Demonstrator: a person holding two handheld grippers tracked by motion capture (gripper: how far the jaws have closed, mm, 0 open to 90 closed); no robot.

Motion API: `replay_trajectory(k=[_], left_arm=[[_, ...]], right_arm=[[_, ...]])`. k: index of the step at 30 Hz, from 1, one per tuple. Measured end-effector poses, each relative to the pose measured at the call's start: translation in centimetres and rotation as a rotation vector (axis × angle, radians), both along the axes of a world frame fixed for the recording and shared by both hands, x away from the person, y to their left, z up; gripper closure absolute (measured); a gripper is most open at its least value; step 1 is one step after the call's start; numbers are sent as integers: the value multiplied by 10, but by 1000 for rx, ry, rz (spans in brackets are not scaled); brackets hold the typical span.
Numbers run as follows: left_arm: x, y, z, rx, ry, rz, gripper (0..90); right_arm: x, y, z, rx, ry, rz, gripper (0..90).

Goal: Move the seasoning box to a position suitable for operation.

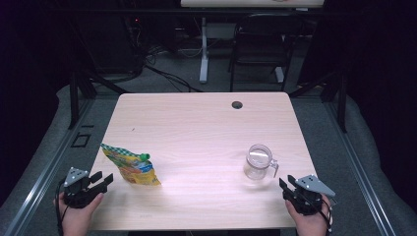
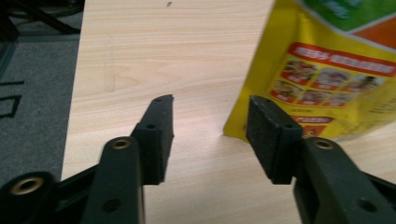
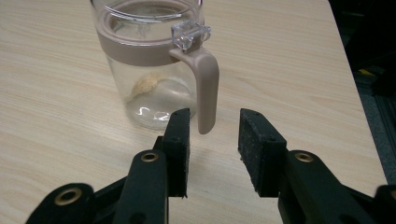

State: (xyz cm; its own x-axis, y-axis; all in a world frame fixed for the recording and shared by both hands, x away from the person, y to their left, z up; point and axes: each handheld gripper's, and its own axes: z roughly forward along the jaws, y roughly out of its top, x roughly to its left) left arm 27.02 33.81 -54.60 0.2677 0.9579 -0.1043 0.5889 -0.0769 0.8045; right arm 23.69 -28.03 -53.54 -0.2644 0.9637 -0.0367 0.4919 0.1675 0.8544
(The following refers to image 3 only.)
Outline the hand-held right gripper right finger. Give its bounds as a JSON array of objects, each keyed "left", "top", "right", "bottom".
[{"left": 237, "top": 107, "right": 376, "bottom": 224}]

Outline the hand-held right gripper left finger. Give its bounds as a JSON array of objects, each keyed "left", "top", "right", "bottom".
[{"left": 112, "top": 107, "right": 191, "bottom": 224}]

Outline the glass jar with beige handle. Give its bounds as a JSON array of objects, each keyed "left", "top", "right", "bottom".
[{"left": 89, "top": 0, "right": 220, "bottom": 135}]

